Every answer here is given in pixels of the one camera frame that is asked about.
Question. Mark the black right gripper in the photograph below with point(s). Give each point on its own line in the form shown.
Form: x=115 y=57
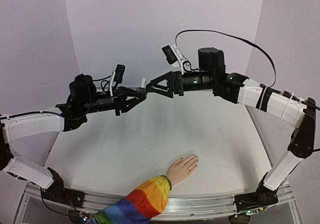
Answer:
x=177 y=83

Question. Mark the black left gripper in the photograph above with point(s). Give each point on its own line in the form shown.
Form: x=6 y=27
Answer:
x=122 y=103

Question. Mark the white nail polish cap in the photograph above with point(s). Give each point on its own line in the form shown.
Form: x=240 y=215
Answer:
x=143 y=83

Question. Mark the purple nail polish bottle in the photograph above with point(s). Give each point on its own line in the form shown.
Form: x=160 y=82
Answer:
x=141 y=91

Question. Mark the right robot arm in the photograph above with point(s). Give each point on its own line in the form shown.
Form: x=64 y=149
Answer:
x=305 y=180

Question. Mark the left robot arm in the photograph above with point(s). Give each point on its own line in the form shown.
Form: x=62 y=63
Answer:
x=43 y=128

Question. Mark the rainbow sleeve forearm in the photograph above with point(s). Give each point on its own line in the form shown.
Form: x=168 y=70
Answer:
x=139 y=207

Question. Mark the mannequin hand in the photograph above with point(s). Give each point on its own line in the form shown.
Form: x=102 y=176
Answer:
x=182 y=168

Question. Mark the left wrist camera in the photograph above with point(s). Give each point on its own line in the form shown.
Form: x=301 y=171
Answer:
x=117 y=78

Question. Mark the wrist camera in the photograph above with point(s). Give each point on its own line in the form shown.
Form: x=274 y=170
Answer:
x=174 y=57
x=117 y=78

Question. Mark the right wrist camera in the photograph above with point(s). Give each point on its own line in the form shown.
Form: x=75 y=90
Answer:
x=174 y=57

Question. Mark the aluminium front rail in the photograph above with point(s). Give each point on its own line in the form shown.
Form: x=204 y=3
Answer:
x=187 y=208

